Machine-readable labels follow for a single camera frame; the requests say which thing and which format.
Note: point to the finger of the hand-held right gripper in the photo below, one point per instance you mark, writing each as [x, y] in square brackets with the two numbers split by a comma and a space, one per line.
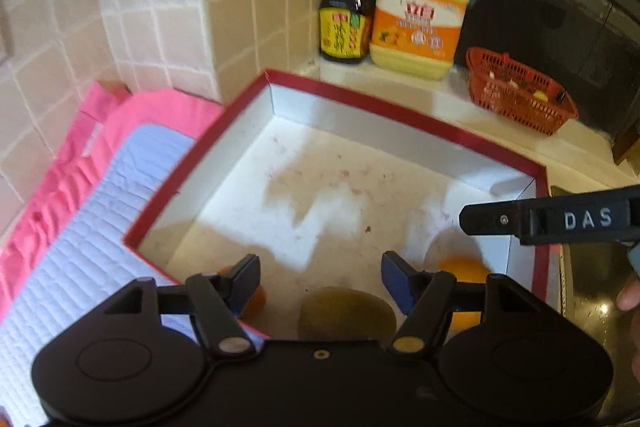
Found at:
[490, 218]

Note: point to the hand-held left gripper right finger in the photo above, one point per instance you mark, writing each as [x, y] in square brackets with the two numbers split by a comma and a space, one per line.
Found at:
[397, 283]

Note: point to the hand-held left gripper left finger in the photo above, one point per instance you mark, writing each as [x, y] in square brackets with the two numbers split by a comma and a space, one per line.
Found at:
[245, 283]

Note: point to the orange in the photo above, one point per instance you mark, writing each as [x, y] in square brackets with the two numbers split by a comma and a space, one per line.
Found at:
[252, 304]
[462, 272]

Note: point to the brown kiwi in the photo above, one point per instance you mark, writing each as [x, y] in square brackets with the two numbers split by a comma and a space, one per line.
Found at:
[347, 314]

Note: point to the red cardboard box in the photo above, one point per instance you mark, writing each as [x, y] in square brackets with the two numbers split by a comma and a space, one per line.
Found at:
[320, 187]

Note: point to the person's right hand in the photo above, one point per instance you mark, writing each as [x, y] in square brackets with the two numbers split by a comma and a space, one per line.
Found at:
[631, 298]

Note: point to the steel sink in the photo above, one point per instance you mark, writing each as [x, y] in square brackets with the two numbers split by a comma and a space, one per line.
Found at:
[595, 287]

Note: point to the red plastic basket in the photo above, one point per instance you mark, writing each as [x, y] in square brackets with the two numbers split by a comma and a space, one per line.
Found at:
[520, 99]

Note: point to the small yellow object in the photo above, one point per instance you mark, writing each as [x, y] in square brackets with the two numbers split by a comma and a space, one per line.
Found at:
[540, 96]

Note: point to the light blue quilted mat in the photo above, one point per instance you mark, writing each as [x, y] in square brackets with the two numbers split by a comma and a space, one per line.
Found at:
[90, 257]

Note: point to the yellow detergent jug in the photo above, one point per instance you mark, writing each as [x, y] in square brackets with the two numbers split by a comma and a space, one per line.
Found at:
[420, 22]

